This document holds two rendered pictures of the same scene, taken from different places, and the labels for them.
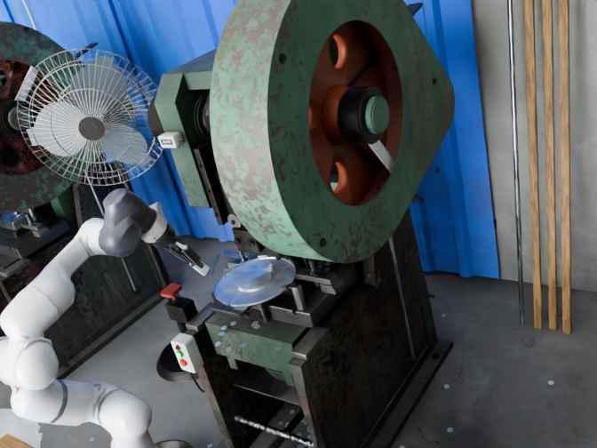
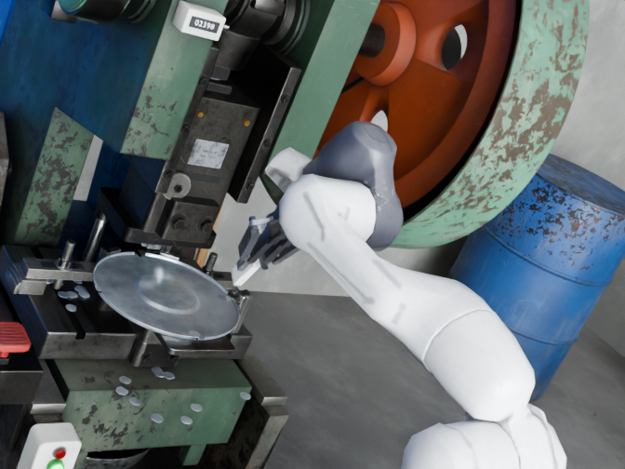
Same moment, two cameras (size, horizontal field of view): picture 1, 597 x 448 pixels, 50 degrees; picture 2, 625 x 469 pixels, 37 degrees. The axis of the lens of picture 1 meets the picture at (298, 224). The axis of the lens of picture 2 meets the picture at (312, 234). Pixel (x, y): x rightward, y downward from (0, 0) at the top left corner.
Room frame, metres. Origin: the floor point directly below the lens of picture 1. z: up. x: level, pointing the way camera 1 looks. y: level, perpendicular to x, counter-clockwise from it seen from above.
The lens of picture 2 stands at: (1.49, 1.74, 1.63)
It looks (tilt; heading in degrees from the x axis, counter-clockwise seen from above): 21 degrees down; 277
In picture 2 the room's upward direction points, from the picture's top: 24 degrees clockwise
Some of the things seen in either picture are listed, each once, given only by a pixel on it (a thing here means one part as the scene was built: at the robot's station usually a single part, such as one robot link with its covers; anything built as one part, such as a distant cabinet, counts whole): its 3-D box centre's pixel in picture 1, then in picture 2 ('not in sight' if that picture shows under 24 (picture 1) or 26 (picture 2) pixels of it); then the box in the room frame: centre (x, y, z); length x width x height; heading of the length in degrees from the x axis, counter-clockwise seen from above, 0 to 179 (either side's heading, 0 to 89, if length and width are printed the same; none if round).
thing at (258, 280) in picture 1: (254, 280); (167, 293); (1.89, 0.19, 0.78); 0.29 x 0.29 x 0.01
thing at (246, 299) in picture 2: (298, 295); (238, 310); (1.78, 0.06, 0.75); 0.03 x 0.03 x 0.10; 49
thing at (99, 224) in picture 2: not in sight; (98, 230); (2.09, 0.13, 0.81); 0.02 x 0.02 x 0.14
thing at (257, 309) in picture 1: (251, 304); (166, 337); (1.86, 0.23, 0.72); 0.25 x 0.14 x 0.14; 139
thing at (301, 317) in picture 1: (282, 285); (126, 302); (1.99, 0.11, 0.68); 0.45 x 0.30 x 0.06; 49
